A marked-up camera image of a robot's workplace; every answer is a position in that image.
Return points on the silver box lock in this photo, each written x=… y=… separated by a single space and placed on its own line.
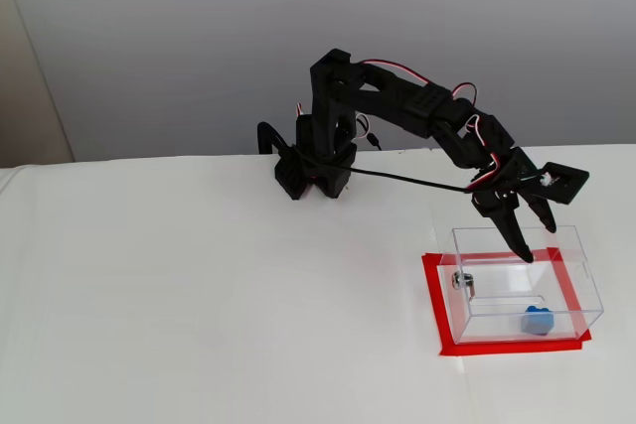
x=459 y=281

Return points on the blue lego brick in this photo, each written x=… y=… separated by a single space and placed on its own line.
x=536 y=322

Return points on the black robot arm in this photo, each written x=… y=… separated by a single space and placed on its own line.
x=392 y=96

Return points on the transparent plastic box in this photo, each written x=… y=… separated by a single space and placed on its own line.
x=546 y=240

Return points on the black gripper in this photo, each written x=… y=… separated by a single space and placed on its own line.
x=503 y=200

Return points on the black table clamp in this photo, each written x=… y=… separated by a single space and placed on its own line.
x=262 y=136

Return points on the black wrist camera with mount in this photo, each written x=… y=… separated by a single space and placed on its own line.
x=576 y=181

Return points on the red tape frame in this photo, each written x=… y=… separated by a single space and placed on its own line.
x=429 y=295

